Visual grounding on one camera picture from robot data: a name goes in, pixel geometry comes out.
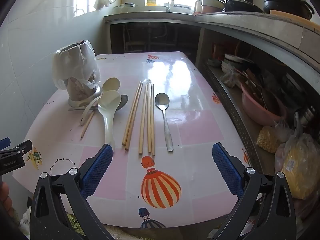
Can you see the white lidded pot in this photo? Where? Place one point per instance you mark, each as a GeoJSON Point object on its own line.
{"type": "Point", "coordinates": [125, 7]}

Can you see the stack of white bowls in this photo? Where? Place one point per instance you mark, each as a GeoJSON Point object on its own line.
{"type": "Point", "coordinates": [235, 62]}

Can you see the steel utensil holder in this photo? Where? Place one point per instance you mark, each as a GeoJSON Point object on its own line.
{"type": "Point", "coordinates": [77, 94]}

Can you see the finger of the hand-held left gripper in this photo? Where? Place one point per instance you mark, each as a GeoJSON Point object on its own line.
{"type": "Point", "coordinates": [17, 149]}
{"type": "Point", "coordinates": [3, 143]}

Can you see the small grey bowl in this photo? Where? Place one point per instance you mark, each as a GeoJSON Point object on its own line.
{"type": "Point", "coordinates": [213, 62]}

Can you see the steel thermos bottle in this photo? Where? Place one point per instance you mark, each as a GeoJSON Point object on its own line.
{"type": "Point", "coordinates": [307, 116]}

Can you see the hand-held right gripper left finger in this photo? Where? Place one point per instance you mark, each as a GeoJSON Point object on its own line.
{"type": "Point", "coordinates": [98, 170]}

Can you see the red packaging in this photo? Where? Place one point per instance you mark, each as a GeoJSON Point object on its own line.
{"type": "Point", "coordinates": [218, 50]}

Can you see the black cooking pot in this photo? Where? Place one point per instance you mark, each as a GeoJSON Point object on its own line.
{"type": "Point", "coordinates": [287, 6]}

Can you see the pile of dark kitchen utensils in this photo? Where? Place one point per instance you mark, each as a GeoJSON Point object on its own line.
{"type": "Point", "coordinates": [255, 85]}

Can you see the concrete kitchen counter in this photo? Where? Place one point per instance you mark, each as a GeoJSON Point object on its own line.
{"type": "Point", "coordinates": [225, 20]}

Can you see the copper pot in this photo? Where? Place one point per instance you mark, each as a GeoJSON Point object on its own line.
{"type": "Point", "coordinates": [211, 9]}

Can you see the grey drain pipes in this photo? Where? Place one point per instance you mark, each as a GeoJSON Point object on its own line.
{"type": "Point", "coordinates": [150, 37]}

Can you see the person's left hand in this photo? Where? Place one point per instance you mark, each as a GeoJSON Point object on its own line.
{"type": "Point", "coordinates": [5, 200]}

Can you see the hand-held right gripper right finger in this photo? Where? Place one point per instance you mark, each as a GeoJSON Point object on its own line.
{"type": "Point", "coordinates": [226, 170]}

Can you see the plastic bag with yellow contents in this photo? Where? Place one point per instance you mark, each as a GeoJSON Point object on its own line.
{"type": "Point", "coordinates": [300, 170]}

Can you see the crumpled clear plastic bag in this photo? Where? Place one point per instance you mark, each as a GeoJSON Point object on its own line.
{"type": "Point", "coordinates": [228, 78]}

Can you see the small pink dish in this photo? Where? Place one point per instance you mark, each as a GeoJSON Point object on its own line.
{"type": "Point", "coordinates": [196, 13]}

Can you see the pink plastic basin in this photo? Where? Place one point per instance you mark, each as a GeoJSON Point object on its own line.
{"type": "Point", "coordinates": [257, 113]}

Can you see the pink balloon-print tablecloth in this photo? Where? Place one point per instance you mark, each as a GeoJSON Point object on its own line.
{"type": "Point", "coordinates": [195, 130]}

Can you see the wooden cutting board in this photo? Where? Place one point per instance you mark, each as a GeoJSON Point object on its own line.
{"type": "Point", "coordinates": [295, 20]}

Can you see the large white rice paddle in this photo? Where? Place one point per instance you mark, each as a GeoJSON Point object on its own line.
{"type": "Point", "coordinates": [108, 102]}

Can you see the steel sink faucet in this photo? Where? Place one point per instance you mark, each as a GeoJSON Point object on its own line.
{"type": "Point", "coordinates": [167, 7]}

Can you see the perforated metal shelf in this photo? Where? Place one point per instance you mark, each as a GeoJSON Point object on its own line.
{"type": "Point", "coordinates": [235, 120]}

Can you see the bag of yellow kernels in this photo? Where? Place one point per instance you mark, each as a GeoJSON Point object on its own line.
{"type": "Point", "coordinates": [268, 140]}

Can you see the metal spoon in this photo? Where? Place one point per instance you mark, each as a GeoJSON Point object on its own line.
{"type": "Point", "coordinates": [162, 100]}
{"type": "Point", "coordinates": [123, 102]}

